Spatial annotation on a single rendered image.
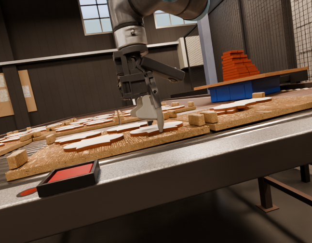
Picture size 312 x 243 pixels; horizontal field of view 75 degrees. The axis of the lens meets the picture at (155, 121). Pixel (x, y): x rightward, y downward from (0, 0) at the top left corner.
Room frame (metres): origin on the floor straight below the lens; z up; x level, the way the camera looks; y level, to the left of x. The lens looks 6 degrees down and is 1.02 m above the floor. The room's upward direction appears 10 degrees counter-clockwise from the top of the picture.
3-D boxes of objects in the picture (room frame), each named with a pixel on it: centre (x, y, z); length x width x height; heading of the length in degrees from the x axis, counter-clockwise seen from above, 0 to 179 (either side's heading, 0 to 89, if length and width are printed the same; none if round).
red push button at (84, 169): (0.31, 0.14, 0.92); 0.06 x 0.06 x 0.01; 10
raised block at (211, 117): (0.50, -0.13, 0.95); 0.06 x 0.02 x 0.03; 14
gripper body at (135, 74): (0.51, 0.03, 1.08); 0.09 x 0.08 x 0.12; 104
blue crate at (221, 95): (1.31, -0.59, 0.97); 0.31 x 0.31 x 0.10; 32
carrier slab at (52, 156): (0.57, 0.12, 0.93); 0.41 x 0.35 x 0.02; 104
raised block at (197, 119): (0.49, -0.10, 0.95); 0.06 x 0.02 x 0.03; 14
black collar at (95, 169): (0.31, 0.14, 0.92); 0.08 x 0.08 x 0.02; 10
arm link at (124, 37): (0.51, 0.02, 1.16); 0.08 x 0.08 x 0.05
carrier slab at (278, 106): (0.67, -0.29, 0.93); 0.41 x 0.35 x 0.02; 104
